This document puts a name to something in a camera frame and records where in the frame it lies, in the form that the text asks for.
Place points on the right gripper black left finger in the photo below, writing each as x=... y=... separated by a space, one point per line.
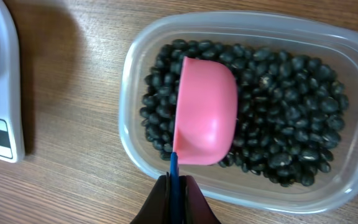
x=155 y=209

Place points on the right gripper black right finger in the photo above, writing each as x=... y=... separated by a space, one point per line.
x=196 y=209

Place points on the pink scoop with blue handle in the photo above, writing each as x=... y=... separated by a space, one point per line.
x=205 y=121

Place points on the white digital kitchen scale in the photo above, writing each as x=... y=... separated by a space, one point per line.
x=12 y=147

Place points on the pile of black beans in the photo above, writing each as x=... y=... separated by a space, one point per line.
x=290 y=111

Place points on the clear plastic food container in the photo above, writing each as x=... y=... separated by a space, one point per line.
x=336 y=46

